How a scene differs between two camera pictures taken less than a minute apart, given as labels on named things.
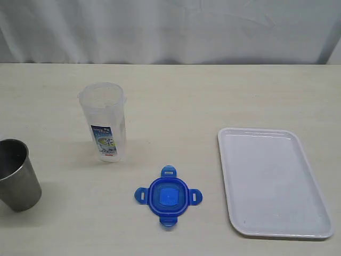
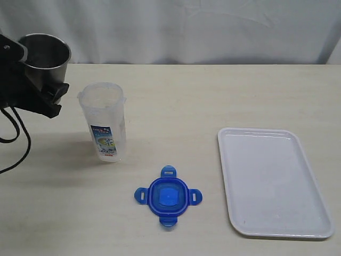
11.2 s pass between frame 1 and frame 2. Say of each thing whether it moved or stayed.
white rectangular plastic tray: stayed
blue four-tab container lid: stayed
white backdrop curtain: stayed
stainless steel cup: moved
